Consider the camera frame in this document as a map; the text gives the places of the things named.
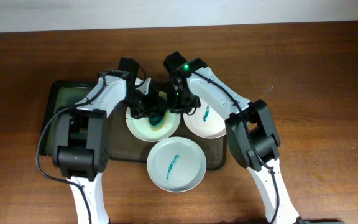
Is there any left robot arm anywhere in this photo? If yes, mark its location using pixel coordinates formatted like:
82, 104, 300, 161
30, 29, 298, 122
52, 58, 165, 223

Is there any pale green plate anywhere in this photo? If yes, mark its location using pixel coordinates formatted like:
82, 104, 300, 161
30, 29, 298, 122
147, 136, 207, 193

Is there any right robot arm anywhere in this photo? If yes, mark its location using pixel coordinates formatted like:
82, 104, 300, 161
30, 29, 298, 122
163, 52, 301, 224

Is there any black water tray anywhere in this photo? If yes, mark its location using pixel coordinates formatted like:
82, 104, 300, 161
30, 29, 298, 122
39, 80, 95, 156

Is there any white plate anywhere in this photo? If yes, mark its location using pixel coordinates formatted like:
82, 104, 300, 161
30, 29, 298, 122
125, 77, 181, 142
183, 98, 226, 139

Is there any green yellow sponge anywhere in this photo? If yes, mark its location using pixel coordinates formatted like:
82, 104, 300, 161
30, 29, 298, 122
148, 114, 165, 128

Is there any brown serving tray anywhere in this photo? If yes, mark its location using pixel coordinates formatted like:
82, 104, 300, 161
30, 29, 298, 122
109, 103, 227, 170

